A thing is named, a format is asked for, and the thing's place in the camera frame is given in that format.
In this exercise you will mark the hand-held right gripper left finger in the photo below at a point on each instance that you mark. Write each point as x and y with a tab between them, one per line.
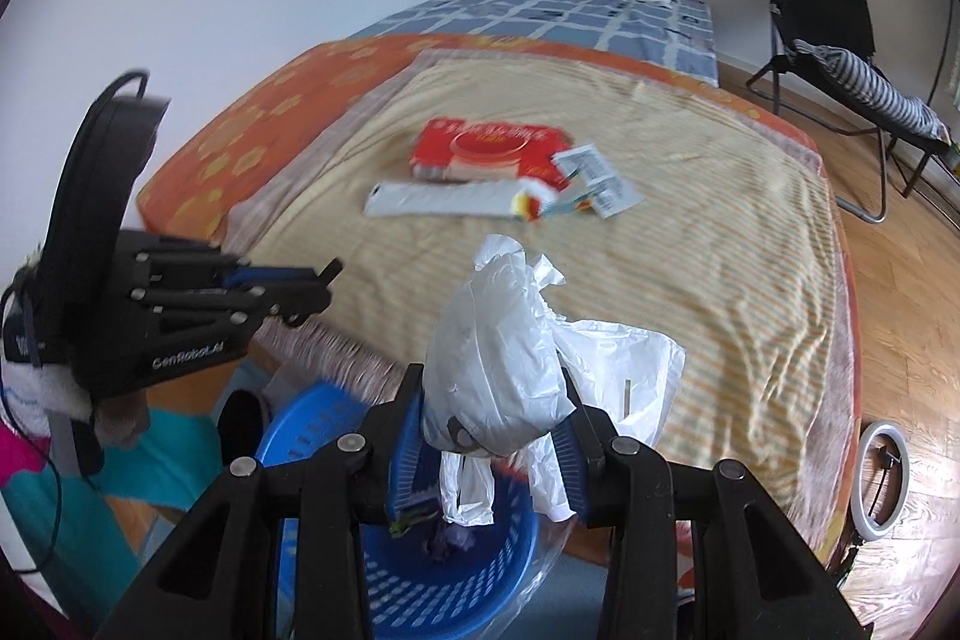
405	460

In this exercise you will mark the blue checked bed sheet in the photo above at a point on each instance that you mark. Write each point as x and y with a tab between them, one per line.
570	21

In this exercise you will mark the yellow striped blanket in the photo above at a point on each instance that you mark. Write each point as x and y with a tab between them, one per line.
675	280

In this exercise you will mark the pink clothing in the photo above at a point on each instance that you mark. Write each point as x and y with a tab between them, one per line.
15	460

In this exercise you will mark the brown chocolate bar wrapper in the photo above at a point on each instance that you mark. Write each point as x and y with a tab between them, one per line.
450	544

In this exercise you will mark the white toothpaste tube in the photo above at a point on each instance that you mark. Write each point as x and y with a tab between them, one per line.
442	199

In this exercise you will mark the striped cushion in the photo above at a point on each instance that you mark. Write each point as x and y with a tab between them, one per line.
877	89

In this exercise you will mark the white barcode sachet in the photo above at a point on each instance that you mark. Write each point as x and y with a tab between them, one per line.
581	164

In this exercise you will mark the blue plastic basket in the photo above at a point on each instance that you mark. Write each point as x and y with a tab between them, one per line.
420	595

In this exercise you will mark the teal mat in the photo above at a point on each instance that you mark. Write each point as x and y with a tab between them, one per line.
127	490

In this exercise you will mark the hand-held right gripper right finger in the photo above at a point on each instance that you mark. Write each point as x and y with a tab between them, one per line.
581	486

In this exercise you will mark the red snack packet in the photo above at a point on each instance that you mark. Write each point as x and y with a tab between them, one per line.
480	149

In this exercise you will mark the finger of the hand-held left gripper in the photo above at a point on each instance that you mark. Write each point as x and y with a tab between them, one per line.
292	306
285	278

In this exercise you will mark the white plastic bag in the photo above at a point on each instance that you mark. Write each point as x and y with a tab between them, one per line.
495	347

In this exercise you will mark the green white snack packet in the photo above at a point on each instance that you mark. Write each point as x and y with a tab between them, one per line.
412	514

